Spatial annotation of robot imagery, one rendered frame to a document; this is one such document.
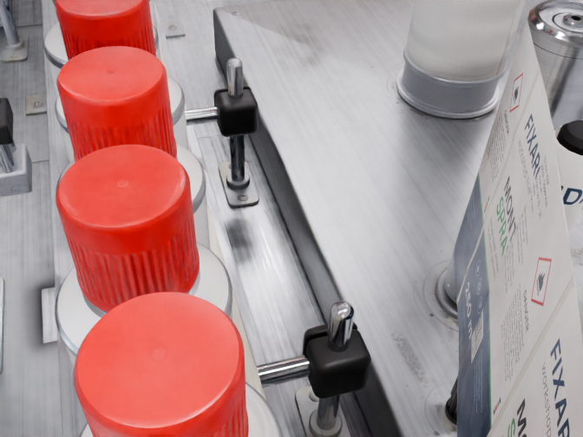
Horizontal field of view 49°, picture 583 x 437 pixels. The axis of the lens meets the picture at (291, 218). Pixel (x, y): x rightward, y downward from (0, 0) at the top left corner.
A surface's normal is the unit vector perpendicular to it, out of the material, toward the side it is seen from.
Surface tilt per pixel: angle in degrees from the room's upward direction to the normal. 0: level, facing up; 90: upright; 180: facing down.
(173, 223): 90
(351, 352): 0
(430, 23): 89
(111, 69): 3
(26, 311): 0
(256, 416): 42
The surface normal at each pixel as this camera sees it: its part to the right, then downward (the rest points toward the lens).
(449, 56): -0.39, 0.66
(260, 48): 0.04, -0.71
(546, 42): -0.73, 0.46
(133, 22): 0.77, 0.47
